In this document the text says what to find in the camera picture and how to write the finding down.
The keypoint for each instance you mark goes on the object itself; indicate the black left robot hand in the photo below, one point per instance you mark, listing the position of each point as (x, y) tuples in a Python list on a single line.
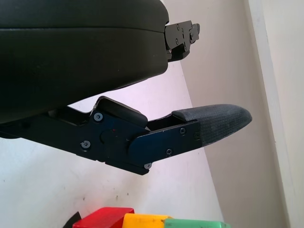
[(71, 59)]

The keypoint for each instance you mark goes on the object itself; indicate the red wooden block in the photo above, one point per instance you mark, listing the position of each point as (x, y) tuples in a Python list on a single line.
[(102, 218)]

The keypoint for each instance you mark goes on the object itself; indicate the yellow wooden block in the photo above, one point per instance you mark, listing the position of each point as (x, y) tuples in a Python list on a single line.
[(145, 221)]

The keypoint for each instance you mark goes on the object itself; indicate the green wooden block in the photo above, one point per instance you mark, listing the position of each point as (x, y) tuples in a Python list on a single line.
[(194, 223)]

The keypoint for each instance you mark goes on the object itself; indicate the black tape mark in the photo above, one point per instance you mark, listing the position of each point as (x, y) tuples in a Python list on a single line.
[(72, 219)]

